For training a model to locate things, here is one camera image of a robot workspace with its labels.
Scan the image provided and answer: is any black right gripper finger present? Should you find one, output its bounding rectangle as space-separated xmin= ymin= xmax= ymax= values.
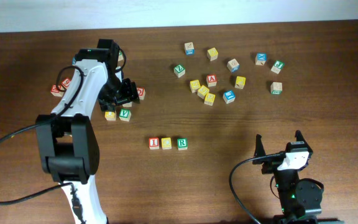
xmin=295 ymin=130 xmax=305 ymax=142
xmin=252 ymin=134 xmax=266 ymax=165

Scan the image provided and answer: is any red I wooden block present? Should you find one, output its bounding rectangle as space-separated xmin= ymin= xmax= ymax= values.
xmin=149 ymin=138 xmax=160 ymax=150

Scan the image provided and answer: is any yellow C wooden block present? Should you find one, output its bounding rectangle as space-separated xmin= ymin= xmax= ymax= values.
xmin=161 ymin=138 xmax=172 ymax=150

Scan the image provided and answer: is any green r block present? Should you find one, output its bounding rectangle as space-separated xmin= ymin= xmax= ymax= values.
xmin=177 ymin=138 xmax=188 ymax=151
xmin=270 ymin=82 xmax=283 ymax=95

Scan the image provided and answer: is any red A wooden block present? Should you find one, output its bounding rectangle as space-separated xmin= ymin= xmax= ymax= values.
xmin=206 ymin=74 xmax=218 ymax=87

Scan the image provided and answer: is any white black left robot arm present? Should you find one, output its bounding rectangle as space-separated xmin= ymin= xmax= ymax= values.
xmin=35 ymin=39 xmax=139 ymax=223

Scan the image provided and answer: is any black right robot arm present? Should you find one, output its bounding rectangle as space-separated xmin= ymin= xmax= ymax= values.
xmin=252 ymin=130 xmax=343 ymax=224

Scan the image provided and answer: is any blue P wooden block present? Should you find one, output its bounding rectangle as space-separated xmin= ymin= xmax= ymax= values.
xmin=122 ymin=102 xmax=132 ymax=108

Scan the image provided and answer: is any yellow block beside V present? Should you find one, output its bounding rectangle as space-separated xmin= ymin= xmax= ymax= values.
xmin=104 ymin=111 xmax=117 ymax=121

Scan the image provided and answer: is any green V wooden block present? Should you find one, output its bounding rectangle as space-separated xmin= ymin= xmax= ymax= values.
xmin=119 ymin=109 xmax=132 ymax=121

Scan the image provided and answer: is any red O wooden block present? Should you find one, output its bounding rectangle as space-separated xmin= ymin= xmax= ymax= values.
xmin=137 ymin=88 xmax=145 ymax=100

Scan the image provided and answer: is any green L wooden block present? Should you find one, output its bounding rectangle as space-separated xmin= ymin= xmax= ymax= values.
xmin=117 ymin=50 xmax=124 ymax=62

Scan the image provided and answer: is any red G wooden block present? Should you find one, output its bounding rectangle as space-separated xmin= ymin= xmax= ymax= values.
xmin=61 ymin=78 xmax=71 ymax=89

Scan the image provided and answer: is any red M wooden block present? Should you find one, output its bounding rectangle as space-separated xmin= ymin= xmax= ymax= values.
xmin=50 ymin=85 xmax=64 ymax=97

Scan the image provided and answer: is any blue I leaf block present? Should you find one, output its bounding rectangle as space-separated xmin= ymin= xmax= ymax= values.
xmin=223 ymin=90 xmax=236 ymax=104

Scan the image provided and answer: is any green Z wooden block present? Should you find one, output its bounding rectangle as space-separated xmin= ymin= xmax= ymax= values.
xmin=173 ymin=64 xmax=185 ymax=78

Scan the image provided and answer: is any green J wooden block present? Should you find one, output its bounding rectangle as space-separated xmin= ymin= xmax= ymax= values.
xmin=270 ymin=60 xmax=285 ymax=74

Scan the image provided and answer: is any yellow block with pencil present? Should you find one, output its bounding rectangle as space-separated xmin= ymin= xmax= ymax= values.
xmin=234 ymin=76 xmax=246 ymax=89

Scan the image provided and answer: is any yellow block cluster front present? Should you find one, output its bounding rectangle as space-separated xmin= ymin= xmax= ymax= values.
xmin=204 ymin=93 xmax=216 ymax=106

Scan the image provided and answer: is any yellow block cluster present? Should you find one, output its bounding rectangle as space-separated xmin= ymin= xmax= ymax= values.
xmin=197 ymin=85 xmax=209 ymax=99
xmin=204 ymin=93 xmax=216 ymax=106
xmin=190 ymin=80 xmax=201 ymax=93

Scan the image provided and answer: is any yellow block cluster back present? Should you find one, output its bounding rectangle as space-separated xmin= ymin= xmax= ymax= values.
xmin=190 ymin=80 xmax=201 ymax=93

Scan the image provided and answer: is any yellow block cluster middle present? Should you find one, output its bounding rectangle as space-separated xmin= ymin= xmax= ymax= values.
xmin=197 ymin=85 xmax=209 ymax=99

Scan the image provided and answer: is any blue X wooden block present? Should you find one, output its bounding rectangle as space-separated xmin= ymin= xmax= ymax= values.
xmin=255 ymin=53 xmax=267 ymax=65

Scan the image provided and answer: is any blue-sided wooden block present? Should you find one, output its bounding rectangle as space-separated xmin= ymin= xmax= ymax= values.
xmin=184 ymin=42 xmax=195 ymax=55

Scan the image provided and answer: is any blue D wooden block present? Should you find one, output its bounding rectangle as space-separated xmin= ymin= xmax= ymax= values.
xmin=227 ymin=58 xmax=240 ymax=73

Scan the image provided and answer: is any yellow top block far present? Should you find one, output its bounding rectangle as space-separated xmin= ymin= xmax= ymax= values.
xmin=207 ymin=47 xmax=219 ymax=61

